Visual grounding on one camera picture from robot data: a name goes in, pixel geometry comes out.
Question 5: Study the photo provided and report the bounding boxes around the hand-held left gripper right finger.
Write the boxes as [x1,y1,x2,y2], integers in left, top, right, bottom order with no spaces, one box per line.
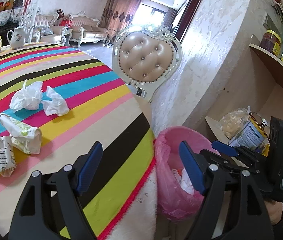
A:
[179,141,274,240]

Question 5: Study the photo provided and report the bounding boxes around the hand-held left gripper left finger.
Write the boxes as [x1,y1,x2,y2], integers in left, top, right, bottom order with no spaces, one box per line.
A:
[8,141,103,240]

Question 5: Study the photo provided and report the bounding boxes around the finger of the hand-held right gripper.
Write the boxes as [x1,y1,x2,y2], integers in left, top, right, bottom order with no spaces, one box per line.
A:
[200,149,243,172]
[212,140,268,160]

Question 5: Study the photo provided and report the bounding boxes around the white tissue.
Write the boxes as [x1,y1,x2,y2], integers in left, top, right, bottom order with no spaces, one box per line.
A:
[9,79,43,111]
[41,86,70,117]
[180,170,194,194]

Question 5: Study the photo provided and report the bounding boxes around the pink trash bin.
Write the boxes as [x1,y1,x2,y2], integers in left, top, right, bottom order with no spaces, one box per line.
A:
[154,126,222,222]

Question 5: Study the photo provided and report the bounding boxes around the white wrapper green print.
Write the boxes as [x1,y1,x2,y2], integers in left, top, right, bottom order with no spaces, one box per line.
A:
[0,114,42,155]

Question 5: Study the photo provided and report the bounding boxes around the white printed paper bag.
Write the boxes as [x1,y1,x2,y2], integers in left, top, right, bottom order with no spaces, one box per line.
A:
[0,133,17,177]

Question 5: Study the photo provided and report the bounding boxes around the clear plastic bag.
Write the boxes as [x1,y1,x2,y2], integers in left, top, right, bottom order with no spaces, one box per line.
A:
[218,107,251,140]

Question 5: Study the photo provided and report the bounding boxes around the large tin can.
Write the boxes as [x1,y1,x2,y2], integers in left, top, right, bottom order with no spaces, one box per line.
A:
[229,112,269,155]

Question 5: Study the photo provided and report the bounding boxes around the eyeglasses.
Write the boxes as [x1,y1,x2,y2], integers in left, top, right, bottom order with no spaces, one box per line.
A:
[248,111,268,130]

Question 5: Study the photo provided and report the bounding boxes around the wooden shelf unit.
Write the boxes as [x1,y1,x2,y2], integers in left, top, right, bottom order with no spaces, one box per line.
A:
[205,34,283,205]

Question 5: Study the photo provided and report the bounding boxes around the floral table cover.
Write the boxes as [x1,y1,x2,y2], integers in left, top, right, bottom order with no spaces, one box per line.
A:
[98,164,163,240]

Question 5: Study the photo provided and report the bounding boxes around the jar with yellow label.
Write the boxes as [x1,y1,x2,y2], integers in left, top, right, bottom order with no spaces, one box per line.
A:
[260,29,282,55]

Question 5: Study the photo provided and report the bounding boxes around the cream tufted chair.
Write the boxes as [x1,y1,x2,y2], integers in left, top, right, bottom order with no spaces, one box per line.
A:
[112,23,183,103]

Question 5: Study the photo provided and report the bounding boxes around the cream sofa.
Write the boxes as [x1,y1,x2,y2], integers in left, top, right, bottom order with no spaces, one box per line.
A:
[69,10,109,47]

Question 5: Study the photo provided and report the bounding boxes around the white side table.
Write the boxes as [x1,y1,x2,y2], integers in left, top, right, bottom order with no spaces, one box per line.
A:
[61,27,73,45]

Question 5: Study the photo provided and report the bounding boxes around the dark brown curtain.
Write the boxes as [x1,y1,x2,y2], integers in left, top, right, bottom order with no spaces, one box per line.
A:
[162,6,178,28]

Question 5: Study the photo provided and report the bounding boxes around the dark wooden door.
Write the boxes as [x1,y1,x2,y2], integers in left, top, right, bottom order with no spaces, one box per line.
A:
[174,0,212,37]

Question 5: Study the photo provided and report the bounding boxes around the white teapot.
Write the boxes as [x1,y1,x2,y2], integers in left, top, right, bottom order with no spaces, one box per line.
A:
[6,26,33,50]

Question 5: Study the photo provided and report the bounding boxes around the cream armchair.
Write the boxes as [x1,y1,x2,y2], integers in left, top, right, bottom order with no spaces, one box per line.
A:
[33,12,68,44]

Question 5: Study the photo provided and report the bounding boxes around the brown patterned curtain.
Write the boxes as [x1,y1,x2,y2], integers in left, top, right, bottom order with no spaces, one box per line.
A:
[100,0,142,30]

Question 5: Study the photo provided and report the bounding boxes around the white carved partition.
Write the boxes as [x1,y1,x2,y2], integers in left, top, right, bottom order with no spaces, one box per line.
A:
[21,0,47,30]

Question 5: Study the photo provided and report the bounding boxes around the lace piano cover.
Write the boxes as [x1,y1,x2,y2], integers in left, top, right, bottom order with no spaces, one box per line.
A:
[0,4,32,28]

